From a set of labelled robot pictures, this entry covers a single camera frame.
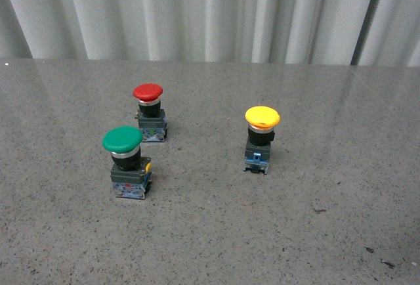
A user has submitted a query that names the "yellow mushroom push button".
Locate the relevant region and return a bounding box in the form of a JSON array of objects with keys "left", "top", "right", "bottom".
[{"left": 244, "top": 106, "right": 281, "bottom": 175}]

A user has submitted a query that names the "green mushroom push button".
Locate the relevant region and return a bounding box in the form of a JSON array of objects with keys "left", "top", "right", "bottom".
[{"left": 102, "top": 126, "right": 152, "bottom": 200}]

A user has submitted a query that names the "white pleated curtain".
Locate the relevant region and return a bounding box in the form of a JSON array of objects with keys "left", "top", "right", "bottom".
[{"left": 1, "top": 0, "right": 419, "bottom": 66}]

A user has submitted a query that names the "red mushroom push button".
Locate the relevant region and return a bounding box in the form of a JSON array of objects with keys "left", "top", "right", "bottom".
[{"left": 133, "top": 83, "right": 167, "bottom": 143}]

